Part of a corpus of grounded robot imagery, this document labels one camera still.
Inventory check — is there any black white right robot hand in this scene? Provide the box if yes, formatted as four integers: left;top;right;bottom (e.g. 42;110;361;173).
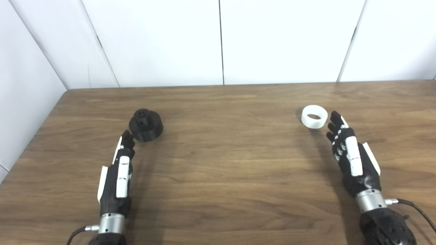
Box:
326;111;382;198

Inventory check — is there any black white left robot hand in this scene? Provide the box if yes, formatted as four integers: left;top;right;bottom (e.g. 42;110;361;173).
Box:
97;130;136;218

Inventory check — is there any round black plastic part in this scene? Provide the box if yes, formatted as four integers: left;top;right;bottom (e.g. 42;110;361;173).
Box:
129;109;164;142

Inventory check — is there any white toothed plastic ring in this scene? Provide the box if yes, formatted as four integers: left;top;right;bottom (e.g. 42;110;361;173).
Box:
301;105;328;130

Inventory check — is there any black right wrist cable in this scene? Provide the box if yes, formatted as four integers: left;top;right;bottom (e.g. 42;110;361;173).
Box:
385;198;436;235

